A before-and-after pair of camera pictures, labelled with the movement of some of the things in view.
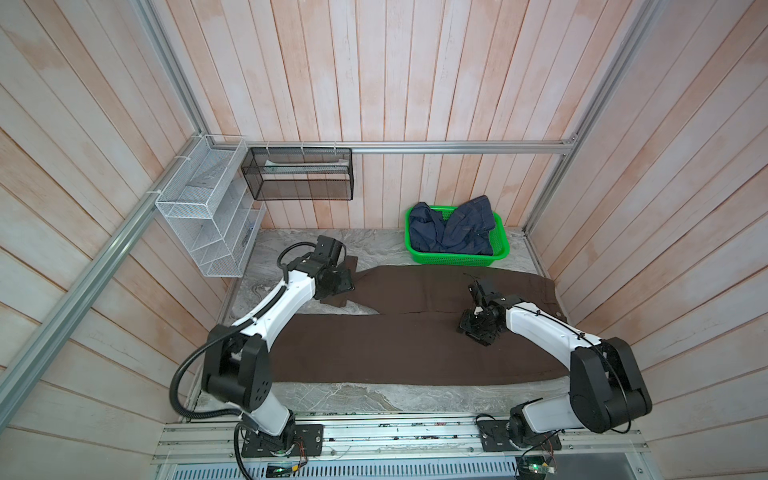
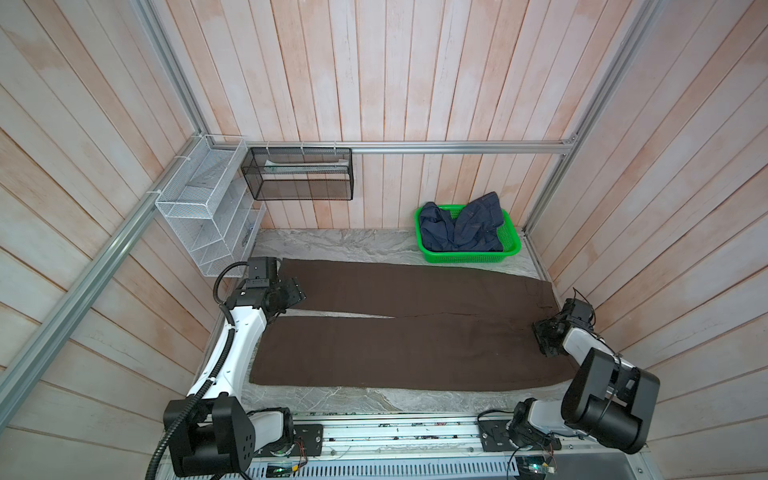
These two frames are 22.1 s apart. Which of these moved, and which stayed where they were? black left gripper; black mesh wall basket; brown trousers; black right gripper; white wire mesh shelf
Moved: black left gripper; black right gripper
Stayed: black mesh wall basket; white wire mesh shelf; brown trousers
